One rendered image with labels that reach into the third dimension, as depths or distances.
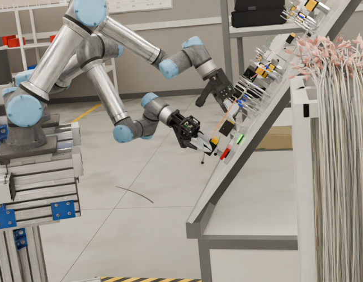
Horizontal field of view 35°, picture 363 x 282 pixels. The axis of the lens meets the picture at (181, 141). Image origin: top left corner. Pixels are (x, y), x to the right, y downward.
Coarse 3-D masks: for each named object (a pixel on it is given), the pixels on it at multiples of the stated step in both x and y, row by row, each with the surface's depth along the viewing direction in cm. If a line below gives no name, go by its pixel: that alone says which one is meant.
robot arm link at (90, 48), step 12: (96, 36) 235; (84, 48) 231; (96, 48) 233; (84, 60) 230; (96, 60) 230; (96, 72) 230; (96, 84) 230; (108, 84) 230; (108, 96) 229; (108, 108) 230; (120, 108) 229; (120, 120) 228; (120, 132) 226; (132, 132) 228
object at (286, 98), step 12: (360, 0) 187; (348, 12) 189; (336, 24) 191; (324, 48) 194; (288, 96) 201; (276, 108) 203; (264, 132) 206; (252, 144) 208; (240, 156) 210; (240, 168) 211; (228, 180) 214; (216, 192) 216
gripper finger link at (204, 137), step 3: (198, 135) 229; (201, 135) 227; (204, 135) 226; (207, 135) 224; (198, 138) 228; (201, 138) 228; (204, 138) 227; (207, 138) 225; (204, 141) 227; (207, 141) 226; (204, 144) 227; (207, 144) 227; (207, 147) 226; (210, 147) 226
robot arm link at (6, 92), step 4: (4, 88) 211; (8, 88) 209; (12, 88) 208; (16, 88) 208; (4, 92) 210; (8, 92) 209; (12, 92) 208; (4, 96) 210; (8, 96) 208; (4, 100) 211; (4, 104) 211; (8, 120) 213
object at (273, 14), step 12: (240, 0) 309; (252, 0) 308; (264, 0) 306; (276, 0) 305; (240, 12) 311; (252, 12) 309; (264, 12) 308; (276, 12) 307; (240, 24) 312; (252, 24) 311; (264, 24) 310
